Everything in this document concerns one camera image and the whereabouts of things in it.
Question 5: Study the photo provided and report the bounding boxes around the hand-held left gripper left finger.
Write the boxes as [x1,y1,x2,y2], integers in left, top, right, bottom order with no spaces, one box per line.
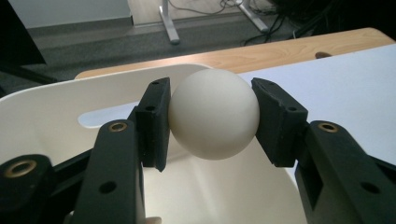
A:
[134,77,173,173]

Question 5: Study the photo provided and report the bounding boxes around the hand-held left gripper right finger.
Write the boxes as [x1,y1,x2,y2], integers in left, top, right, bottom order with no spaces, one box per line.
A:
[251,77,310,168]

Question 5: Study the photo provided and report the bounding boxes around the cream white ball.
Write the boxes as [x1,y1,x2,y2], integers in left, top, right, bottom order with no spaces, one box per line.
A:
[167,68,261,161]

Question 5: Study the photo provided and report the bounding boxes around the white plastic bin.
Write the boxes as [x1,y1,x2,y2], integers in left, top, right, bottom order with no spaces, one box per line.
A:
[0,63,309,224]

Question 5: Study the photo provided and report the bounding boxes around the wooden table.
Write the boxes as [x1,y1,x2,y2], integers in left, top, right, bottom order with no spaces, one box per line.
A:
[74,27,396,80]

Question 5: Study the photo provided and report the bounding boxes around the white cabinet panel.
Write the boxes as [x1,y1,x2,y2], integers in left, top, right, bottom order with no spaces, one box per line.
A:
[8,0,133,30]

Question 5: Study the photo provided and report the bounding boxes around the black stand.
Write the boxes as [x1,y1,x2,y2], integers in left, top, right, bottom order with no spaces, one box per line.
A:
[0,0,59,86]

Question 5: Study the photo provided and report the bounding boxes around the black floor cables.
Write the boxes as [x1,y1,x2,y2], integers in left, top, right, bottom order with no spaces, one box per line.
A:
[242,0,316,47]

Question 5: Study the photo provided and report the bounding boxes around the white metal desk frame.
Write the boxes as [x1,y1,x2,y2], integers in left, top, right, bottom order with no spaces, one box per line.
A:
[158,0,269,45]

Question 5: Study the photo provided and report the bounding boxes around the cable bundle under desk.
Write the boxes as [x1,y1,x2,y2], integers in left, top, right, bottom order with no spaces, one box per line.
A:
[167,0,239,17]

